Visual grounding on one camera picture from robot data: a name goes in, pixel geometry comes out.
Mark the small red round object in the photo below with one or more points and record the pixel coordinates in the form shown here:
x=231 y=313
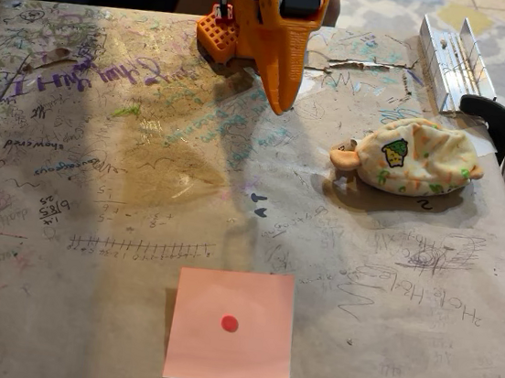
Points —
x=229 y=323

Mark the orange gripper black servo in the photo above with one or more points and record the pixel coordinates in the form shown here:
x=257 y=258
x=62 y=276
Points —
x=284 y=41

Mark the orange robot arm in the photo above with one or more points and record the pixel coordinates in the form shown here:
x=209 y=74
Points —
x=216 y=32

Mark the grey yellow patterned rug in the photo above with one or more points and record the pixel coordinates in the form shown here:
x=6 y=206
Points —
x=394 y=8

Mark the pink sticky note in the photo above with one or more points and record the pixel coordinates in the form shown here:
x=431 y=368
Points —
x=228 y=352

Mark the white paper scrap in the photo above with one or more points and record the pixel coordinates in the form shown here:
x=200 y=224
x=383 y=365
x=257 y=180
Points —
x=488 y=145

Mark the scribbled brown paper table cover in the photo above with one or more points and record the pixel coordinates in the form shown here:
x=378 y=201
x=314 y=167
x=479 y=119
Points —
x=97 y=179

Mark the patterned plush toy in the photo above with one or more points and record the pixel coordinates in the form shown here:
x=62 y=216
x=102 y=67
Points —
x=422 y=159

